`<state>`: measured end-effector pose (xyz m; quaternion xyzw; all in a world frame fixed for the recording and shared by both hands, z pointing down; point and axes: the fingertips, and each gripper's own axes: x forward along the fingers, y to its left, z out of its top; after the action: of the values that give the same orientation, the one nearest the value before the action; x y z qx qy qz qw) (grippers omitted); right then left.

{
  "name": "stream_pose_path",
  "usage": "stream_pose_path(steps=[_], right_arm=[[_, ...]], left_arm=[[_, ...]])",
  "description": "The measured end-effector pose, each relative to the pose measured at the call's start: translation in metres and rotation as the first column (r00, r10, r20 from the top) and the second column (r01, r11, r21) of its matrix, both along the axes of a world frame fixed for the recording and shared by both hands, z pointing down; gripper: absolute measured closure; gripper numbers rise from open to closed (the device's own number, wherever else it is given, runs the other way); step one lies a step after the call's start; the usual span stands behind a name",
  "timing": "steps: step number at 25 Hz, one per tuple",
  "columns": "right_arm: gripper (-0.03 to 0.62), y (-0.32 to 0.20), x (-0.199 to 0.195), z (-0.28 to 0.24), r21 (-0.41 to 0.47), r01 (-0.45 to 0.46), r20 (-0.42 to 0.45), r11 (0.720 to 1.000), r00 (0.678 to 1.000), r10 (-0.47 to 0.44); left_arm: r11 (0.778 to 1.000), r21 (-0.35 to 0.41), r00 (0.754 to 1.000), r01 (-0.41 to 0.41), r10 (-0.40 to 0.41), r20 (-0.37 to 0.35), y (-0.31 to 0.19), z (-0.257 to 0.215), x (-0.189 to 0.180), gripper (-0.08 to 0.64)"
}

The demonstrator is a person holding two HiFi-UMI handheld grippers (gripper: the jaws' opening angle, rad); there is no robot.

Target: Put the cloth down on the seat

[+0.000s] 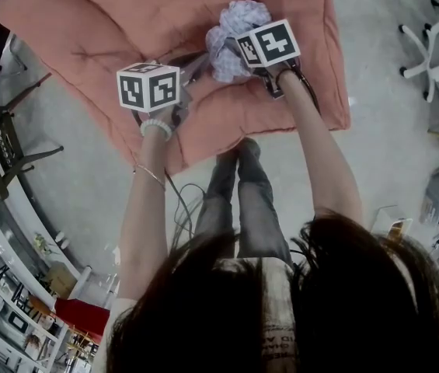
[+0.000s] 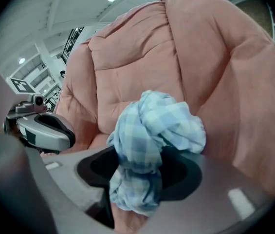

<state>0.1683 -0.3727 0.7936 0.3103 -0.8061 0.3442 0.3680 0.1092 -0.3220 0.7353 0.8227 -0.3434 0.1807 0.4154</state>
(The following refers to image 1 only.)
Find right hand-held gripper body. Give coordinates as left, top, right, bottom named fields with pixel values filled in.
left=236, top=19, right=301, bottom=100

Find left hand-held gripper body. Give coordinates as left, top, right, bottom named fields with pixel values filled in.
left=117, top=63, right=193, bottom=126

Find light blue cloth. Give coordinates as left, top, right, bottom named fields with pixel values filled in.
left=205, top=0, right=273, bottom=84

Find pink cushioned sofa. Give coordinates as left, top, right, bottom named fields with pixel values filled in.
left=0, top=0, right=351, bottom=176

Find person's left forearm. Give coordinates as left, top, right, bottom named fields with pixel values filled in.
left=119, top=130, right=174, bottom=301

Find person's right forearm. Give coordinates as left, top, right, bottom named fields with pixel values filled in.
left=279, top=70, right=364, bottom=229

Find person's grey trousers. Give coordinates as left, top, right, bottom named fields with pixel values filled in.
left=193, top=138, right=294, bottom=268

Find black mesh chair near left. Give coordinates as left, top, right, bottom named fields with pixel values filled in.
left=0, top=71, right=65, bottom=210

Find white bead bracelet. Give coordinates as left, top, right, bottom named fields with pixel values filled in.
left=140, top=118, right=174, bottom=143

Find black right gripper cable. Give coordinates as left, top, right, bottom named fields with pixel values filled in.
left=291, top=58, right=322, bottom=117

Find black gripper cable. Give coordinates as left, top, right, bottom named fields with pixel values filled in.
left=164, top=169, right=205, bottom=245
left=291, top=58, right=322, bottom=117

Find thin chain bracelet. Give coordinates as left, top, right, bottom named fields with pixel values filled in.
left=132, top=164, right=167, bottom=192

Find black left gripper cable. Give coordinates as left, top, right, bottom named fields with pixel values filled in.
left=164, top=169, right=205, bottom=245

